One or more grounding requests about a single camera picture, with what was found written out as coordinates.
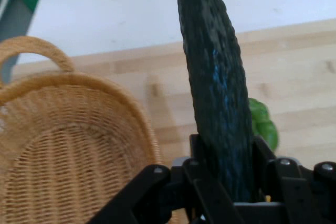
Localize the grey metal frame post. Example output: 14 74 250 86
0 0 36 84

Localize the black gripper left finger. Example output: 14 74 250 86
86 134 245 224

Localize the dark green cucumber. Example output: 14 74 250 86
172 0 255 204

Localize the green bell pepper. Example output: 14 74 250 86
248 98 279 153

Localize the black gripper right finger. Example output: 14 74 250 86
253 135 336 224

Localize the woven wicker basket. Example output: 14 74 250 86
0 36 182 224

